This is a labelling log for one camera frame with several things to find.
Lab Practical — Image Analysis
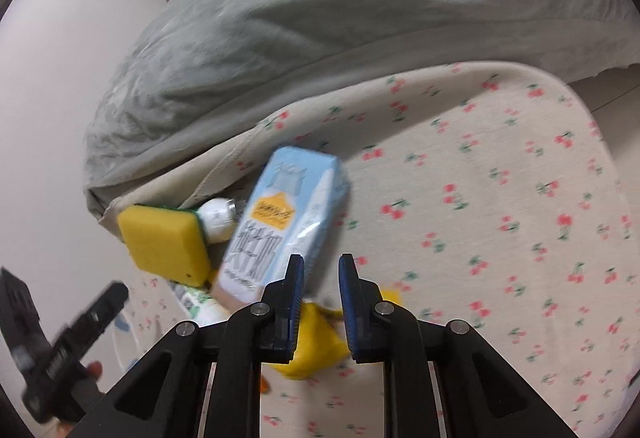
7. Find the light blue milk carton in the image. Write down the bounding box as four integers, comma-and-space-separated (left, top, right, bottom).
210, 146, 349, 311

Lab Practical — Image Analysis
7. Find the white trash bin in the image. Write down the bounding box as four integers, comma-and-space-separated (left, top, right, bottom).
113, 311, 143, 373

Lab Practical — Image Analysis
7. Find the yellow crumpled wrapper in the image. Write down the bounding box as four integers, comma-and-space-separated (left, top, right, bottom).
269, 300, 382, 384

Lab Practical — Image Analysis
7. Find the printed snack wrapper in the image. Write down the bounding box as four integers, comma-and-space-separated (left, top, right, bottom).
168, 281, 230, 326

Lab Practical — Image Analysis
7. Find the white light bulb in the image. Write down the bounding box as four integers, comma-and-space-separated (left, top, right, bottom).
195, 198, 245, 244

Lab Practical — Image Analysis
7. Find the yellow sponge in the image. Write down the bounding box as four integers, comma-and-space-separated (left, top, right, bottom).
117, 205, 213, 288

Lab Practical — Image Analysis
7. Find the cherry-print beige rug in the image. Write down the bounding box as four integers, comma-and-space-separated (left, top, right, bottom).
100, 62, 639, 437

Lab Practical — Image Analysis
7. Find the grey-green bed blanket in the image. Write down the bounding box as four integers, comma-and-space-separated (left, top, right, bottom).
84, 0, 639, 217

